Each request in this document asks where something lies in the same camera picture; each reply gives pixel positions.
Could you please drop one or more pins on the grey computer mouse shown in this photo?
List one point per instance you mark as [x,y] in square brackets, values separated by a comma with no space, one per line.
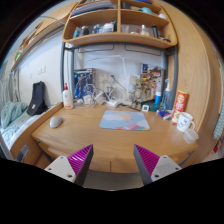
[56,121]

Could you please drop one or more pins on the white lotion pump bottle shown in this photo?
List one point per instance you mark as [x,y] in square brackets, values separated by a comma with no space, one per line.
[67,98]

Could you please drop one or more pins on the pastel patterned mouse pad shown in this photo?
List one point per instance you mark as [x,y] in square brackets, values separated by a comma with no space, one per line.
[124,120]

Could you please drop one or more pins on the clear plastic cup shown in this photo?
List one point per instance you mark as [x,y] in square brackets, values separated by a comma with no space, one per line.
[190,136]

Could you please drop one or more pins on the wooden shelf unit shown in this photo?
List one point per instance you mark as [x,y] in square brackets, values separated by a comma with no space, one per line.
[143,22]

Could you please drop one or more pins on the wooden model figure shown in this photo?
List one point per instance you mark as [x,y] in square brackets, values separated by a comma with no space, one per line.
[137,95]

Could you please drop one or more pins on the white mug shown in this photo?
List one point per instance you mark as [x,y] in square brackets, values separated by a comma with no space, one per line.
[185,121]

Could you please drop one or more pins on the teal blanket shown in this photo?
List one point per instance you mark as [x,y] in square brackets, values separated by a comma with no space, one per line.
[11,111]

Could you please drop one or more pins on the wooden desk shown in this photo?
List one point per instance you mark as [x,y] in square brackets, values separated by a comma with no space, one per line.
[113,149]

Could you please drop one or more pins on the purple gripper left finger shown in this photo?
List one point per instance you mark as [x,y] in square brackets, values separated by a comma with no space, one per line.
[73,168]

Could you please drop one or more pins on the blue spray bottle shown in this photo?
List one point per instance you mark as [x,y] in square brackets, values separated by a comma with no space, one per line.
[166,94]

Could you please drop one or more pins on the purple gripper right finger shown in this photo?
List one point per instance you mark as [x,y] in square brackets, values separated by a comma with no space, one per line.
[153,167]

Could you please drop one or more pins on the red chips can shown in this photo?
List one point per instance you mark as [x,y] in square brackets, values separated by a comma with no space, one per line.
[179,105]

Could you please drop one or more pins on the black backpack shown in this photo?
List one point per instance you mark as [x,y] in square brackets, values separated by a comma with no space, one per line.
[37,104]

